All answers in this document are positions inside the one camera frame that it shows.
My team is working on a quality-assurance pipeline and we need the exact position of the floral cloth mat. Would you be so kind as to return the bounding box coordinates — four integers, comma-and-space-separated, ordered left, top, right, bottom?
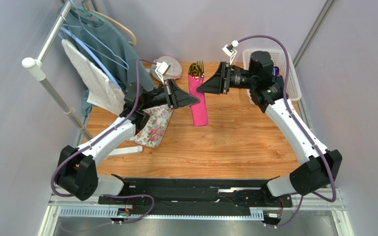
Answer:
128, 105, 173, 148

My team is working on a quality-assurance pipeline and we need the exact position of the white mesh laundry pouch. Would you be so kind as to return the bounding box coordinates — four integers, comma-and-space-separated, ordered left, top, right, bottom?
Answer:
154, 56, 183, 80

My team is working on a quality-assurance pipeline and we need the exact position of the white plastic basket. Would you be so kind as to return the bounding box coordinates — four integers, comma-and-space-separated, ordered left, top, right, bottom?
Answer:
242, 48, 302, 102

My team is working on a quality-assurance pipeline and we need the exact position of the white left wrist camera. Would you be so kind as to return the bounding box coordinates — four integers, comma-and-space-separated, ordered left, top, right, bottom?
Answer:
155, 61, 171, 84

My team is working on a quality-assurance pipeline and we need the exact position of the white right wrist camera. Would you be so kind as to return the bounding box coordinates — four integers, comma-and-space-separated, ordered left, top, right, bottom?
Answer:
222, 40, 239, 66

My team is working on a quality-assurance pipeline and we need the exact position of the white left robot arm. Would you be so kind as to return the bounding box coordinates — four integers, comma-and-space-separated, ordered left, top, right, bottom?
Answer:
51, 79, 200, 201

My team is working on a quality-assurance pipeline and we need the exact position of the dark rolled napkin bundle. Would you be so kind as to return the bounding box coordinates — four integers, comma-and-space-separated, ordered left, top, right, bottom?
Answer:
273, 66, 280, 77

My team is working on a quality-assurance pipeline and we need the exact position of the blue clothes hanger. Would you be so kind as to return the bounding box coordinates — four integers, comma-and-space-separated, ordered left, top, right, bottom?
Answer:
61, 9, 137, 89

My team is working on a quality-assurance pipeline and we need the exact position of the wooden clothes hanger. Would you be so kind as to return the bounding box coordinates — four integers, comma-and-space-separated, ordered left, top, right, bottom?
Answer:
82, 0, 137, 47

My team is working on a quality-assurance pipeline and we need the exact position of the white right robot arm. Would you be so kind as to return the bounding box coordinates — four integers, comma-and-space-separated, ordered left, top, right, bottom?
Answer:
197, 51, 343, 199

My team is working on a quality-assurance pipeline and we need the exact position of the iridescent gold spoon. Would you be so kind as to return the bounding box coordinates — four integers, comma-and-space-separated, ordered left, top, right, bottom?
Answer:
188, 63, 199, 80

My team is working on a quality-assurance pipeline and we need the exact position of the iridescent fork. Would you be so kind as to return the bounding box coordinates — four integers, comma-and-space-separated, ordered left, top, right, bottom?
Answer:
197, 60, 205, 79

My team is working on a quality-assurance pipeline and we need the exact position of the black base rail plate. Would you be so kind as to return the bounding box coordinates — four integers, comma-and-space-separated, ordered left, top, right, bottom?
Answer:
98, 178, 293, 216

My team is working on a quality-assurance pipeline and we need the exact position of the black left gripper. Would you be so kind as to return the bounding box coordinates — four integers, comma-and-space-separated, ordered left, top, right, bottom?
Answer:
140, 79, 200, 111

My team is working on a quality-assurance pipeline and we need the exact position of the magenta paper napkin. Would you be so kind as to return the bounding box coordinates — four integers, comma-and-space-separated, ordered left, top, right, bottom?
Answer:
188, 74, 209, 126

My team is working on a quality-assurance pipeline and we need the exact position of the metal clothes rack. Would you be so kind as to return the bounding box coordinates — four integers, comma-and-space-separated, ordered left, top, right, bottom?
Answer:
22, 0, 143, 156

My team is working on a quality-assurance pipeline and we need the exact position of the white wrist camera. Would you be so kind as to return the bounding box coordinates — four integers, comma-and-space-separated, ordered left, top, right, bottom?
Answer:
155, 61, 171, 84
222, 40, 239, 66

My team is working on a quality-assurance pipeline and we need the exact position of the white towel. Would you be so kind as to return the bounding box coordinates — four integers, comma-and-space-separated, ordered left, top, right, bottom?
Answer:
62, 39, 125, 116

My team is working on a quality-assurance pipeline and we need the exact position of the teal t-shirt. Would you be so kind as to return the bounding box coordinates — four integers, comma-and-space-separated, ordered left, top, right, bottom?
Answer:
61, 10, 155, 116

